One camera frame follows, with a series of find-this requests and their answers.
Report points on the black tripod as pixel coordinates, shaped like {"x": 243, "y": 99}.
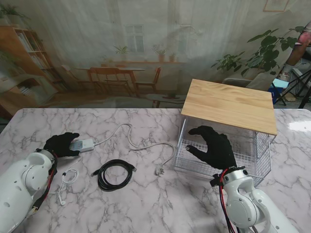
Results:
{"x": 306, "y": 97}

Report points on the person in background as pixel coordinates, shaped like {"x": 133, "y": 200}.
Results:
{"x": 295, "y": 58}

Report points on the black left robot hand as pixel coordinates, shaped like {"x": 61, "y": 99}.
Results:
{"x": 58, "y": 145}

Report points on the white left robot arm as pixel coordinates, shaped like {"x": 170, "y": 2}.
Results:
{"x": 19, "y": 184}

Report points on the blue storage box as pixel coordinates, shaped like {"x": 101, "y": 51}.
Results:
{"x": 274, "y": 94}

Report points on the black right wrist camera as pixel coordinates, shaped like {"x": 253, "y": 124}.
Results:
{"x": 215, "y": 182}

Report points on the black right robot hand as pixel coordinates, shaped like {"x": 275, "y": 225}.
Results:
{"x": 216, "y": 148}

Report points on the printed backdrop curtain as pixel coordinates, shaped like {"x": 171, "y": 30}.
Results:
{"x": 97, "y": 36}

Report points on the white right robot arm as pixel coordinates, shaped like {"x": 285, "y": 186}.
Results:
{"x": 243, "y": 201}

